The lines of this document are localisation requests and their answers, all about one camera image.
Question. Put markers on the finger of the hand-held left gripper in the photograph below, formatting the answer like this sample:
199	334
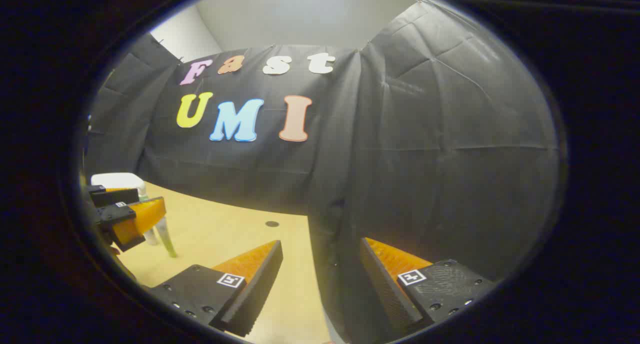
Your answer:
137	219
117	197

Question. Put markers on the black backdrop cloth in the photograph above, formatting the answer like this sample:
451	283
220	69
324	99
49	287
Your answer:
425	158

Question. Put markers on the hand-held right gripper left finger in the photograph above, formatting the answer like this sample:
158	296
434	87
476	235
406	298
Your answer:
257	289

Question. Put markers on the grey tube with green cap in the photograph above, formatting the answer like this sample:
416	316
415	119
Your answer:
167	239

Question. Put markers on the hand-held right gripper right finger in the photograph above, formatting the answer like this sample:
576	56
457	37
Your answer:
387	289

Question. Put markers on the white suitcase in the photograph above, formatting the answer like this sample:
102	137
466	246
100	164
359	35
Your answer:
117	180

